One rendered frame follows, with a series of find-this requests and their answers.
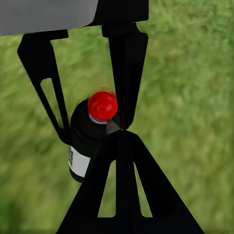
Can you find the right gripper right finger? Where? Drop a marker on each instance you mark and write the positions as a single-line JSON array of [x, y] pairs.
[[169, 213]]

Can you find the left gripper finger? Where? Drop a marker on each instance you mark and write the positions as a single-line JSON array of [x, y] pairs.
[[38, 58], [127, 49]]

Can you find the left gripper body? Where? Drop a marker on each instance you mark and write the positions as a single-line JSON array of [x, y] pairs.
[[120, 11]]

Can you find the pesticide atomizer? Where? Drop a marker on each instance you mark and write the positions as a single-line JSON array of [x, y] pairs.
[[91, 122]]

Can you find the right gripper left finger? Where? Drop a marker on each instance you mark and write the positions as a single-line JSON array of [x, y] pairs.
[[82, 216]]

